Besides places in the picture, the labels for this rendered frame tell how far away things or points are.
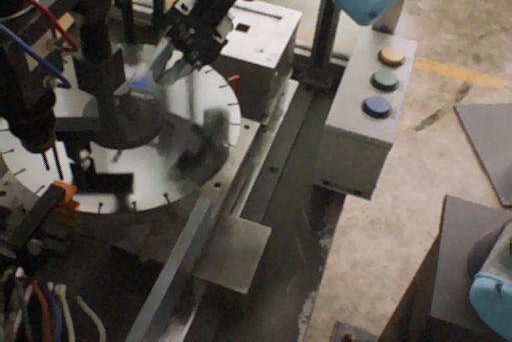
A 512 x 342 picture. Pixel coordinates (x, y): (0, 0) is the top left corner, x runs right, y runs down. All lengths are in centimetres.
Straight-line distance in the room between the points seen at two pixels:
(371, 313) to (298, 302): 89
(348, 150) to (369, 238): 98
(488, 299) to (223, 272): 34
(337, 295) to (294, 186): 80
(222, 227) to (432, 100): 168
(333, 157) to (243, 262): 25
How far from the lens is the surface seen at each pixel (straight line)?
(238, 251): 82
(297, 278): 89
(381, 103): 93
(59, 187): 70
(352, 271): 180
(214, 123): 79
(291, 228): 94
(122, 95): 76
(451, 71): 259
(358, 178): 96
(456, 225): 102
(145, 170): 74
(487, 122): 238
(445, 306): 93
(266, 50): 100
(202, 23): 68
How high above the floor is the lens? 152
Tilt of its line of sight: 48 degrees down
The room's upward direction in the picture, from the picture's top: 6 degrees clockwise
